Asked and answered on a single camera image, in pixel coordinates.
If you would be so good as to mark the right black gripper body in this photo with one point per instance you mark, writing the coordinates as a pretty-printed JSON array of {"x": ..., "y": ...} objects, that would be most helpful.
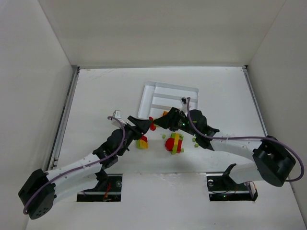
[{"x": 172, "y": 120}]

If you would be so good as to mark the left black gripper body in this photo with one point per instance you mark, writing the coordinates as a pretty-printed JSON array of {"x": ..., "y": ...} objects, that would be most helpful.
[{"x": 135, "y": 129}]

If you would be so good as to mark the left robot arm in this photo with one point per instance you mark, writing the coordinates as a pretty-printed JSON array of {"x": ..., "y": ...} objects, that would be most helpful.
[{"x": 43, "y": 189}]

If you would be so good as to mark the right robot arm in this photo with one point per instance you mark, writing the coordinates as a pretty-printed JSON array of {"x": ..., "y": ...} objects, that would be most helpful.
[{"x": 267, "y": 159}]

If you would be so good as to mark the white divided sorting tray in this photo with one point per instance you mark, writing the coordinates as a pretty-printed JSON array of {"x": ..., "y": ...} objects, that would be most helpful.
[{"x": 159, "y": 97}]

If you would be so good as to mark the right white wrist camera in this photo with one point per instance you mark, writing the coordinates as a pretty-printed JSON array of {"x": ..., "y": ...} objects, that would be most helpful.
[{"x": 185, "y": 104}]

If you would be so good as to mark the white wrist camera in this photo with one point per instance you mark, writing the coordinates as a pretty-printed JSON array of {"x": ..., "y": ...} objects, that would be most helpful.
[
  {"x": 117, "y": 118},
  {"x": 185, "y": 104}
]

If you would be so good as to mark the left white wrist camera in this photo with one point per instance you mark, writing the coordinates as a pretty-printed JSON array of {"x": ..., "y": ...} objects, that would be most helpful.
[{"x": 117, "y": 118}]

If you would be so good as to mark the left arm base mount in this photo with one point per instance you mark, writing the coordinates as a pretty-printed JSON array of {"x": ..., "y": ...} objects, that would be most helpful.
[{"x": 106, "y": 191}]

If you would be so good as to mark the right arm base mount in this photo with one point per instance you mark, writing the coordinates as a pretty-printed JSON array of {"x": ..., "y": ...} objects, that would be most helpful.
[{"x": 222, "y": 188}]

